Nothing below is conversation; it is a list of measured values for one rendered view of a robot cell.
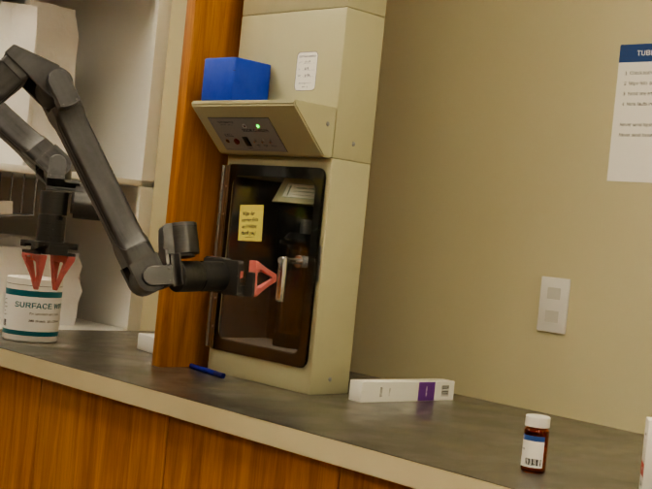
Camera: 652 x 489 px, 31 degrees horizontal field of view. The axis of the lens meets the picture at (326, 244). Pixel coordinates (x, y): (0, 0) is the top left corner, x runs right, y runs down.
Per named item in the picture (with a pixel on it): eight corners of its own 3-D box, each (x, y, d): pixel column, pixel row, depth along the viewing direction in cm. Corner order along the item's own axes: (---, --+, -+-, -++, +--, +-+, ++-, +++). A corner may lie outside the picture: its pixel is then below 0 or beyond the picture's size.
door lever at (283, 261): (300, 303, 237) (291, 301, 238) (304, 255, 236) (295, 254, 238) (279, 302, 233) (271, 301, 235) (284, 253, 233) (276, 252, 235)
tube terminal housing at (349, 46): (290, 369, 275) (323, 37, 274) (394, 392, 252) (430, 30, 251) (206, 370, 258) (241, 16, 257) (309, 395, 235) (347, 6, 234)
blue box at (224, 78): (236, 108, 255) (241, 66, 255) (267, 108, 248) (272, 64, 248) (200, 101, 248) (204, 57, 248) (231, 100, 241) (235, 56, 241)
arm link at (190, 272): (163, 294, 217) (182, 289, 213) (160, 256, 218) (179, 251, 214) (193, 293, 222) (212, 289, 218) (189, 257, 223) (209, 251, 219)
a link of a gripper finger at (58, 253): (73, 292, 245) (77, 246, 245) (43, 291, 240) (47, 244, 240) (54, 288, 250) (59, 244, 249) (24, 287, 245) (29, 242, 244)
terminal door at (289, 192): (210, 347, 257) (228, 163, 256) (307, 369, 235) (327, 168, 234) (207, 347, 256) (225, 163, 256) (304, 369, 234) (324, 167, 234)
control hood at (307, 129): (227, 154, 257) (232, 108, 257) (333, 158, 234) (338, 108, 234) (185, 147, 249) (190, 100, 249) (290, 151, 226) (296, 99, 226)
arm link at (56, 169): (49, 172, 251) (49, 153, 244) (104, 178, 254) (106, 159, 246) (43, 223, 246) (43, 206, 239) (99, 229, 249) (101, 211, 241)
